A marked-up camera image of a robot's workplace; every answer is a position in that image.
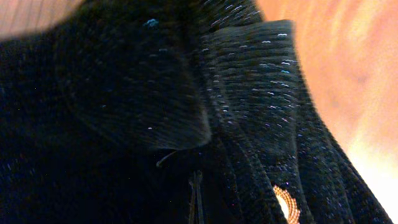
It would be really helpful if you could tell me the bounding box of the black knit skirt with buttons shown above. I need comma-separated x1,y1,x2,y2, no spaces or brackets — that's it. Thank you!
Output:
1,1,391,223

